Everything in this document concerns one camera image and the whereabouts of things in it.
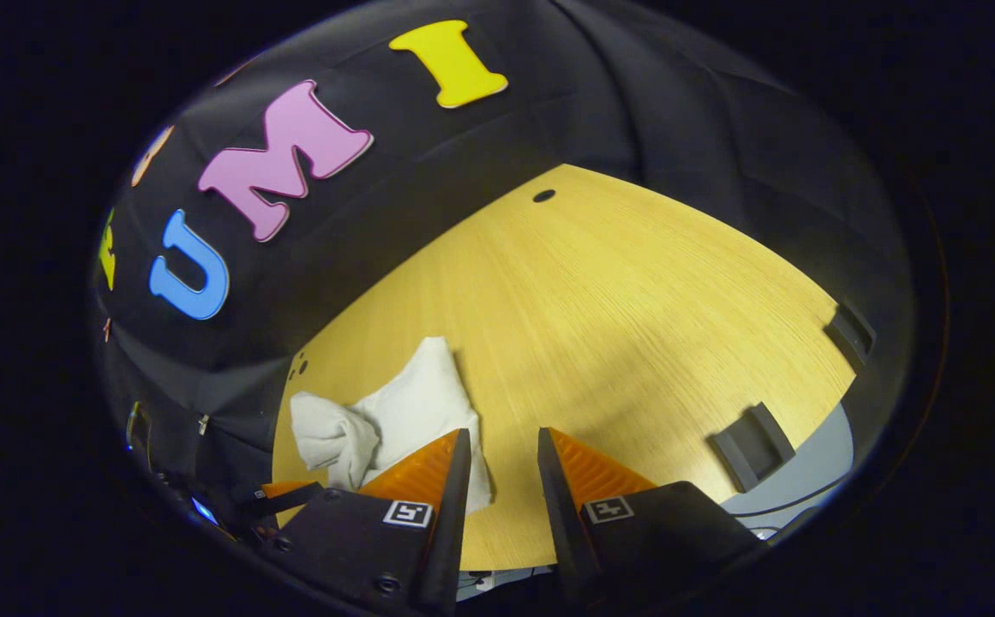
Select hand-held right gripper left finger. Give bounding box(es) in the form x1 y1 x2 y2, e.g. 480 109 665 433
259 427 474 616

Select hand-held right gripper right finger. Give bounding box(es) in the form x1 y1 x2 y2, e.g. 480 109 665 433
536 426 765 608

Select white jeans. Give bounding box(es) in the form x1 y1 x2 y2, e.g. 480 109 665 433
290 336 494 515

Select black backdrop cloth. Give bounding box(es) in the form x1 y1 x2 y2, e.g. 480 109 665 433
90 0 918 481

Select black table edge bracket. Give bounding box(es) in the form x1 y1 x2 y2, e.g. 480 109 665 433
710 403 798 494
824 300 878 369

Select black floor cable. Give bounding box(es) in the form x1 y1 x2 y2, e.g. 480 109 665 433
733 473 854 519

